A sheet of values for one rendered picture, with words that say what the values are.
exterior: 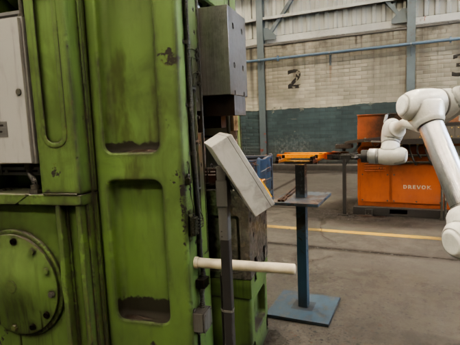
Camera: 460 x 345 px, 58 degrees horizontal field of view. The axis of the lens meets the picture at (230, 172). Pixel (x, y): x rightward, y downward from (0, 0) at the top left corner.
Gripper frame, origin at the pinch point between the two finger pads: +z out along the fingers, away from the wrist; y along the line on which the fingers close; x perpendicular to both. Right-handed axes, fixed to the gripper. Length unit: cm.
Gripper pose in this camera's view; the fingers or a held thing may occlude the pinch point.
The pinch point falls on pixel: (333, 156)
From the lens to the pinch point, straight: 257.7
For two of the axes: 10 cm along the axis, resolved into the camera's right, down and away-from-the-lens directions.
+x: -0.4, -9.9, -1.2
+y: 4.4, -1.3, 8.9
